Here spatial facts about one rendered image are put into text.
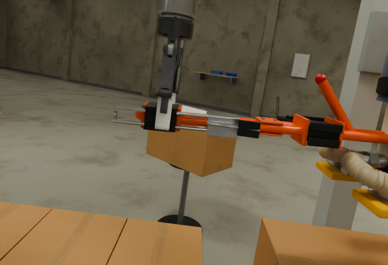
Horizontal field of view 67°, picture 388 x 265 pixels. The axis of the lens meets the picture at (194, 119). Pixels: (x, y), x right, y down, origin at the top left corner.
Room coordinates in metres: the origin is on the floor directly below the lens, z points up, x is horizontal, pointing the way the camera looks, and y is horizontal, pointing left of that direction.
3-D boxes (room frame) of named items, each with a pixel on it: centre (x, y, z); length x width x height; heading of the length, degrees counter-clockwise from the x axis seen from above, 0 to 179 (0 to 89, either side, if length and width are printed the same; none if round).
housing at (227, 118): (0.66, -0.06, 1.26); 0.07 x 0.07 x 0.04; 2
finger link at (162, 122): (0.60, 0.06, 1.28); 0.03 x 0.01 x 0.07; 91
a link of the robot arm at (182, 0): (0.65, 0.06, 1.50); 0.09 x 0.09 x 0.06
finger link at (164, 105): (0.59, 0.06, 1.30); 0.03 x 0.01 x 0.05; 1
